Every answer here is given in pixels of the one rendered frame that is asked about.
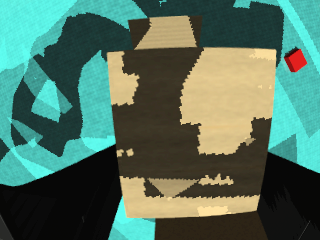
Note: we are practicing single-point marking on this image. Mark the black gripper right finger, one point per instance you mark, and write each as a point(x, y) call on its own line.
point(289, 202)

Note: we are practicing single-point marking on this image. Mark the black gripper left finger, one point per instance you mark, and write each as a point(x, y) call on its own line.
point(76, 203)

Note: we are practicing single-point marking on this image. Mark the red block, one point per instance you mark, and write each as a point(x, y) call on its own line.
point(295, 60)

